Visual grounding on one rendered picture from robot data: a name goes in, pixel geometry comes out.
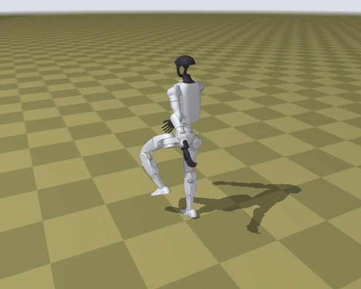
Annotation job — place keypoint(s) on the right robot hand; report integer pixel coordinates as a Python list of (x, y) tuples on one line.
[(169, 124)]

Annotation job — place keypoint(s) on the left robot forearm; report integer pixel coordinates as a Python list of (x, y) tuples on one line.
[(179, 126)]

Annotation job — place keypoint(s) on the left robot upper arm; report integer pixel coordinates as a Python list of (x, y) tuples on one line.
[(173, 94)]

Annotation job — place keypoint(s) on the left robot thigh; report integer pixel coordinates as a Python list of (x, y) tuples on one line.
[(159, 141)]

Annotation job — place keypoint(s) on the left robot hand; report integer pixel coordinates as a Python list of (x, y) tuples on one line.
[(187, 156)]

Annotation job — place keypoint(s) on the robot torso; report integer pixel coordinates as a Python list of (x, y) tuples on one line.
[(190, 103)]

